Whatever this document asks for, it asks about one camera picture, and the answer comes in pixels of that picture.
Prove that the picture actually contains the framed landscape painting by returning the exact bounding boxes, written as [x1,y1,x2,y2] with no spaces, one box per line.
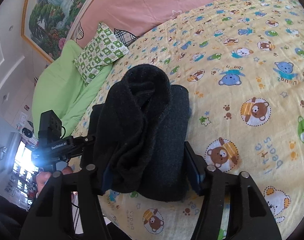
[21,0,94,62]

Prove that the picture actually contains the black pants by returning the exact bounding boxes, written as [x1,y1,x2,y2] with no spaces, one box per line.
[89,64,191,202]

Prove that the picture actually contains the person's left hand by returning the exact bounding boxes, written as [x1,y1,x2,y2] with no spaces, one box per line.
[36,166,73,197]

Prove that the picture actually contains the dark sleeved left forearm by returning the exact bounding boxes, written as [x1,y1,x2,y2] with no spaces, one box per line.
[0,195,28,239]

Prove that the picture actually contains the yellow bear print blanket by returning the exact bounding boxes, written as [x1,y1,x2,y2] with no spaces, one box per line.
[69,0,304,240]

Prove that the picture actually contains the pink quilt with plaid hearts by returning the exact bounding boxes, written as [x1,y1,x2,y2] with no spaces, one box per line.
[69,0,216,47]

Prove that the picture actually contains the green duvet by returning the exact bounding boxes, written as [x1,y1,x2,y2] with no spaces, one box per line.
[32,40,113,137]

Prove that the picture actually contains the green white patterned pillow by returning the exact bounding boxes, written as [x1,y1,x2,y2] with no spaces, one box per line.
[73,22,129,85]

